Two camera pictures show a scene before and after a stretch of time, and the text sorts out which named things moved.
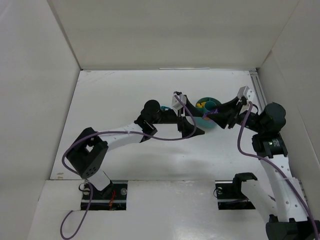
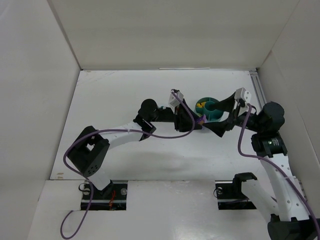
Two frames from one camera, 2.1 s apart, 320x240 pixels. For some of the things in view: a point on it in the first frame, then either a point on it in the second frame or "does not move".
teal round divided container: [207, 105] does not move
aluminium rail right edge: [259, 95] does not move
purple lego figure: [206, 117] -> [202, 120]
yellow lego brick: [200, 105] does not move
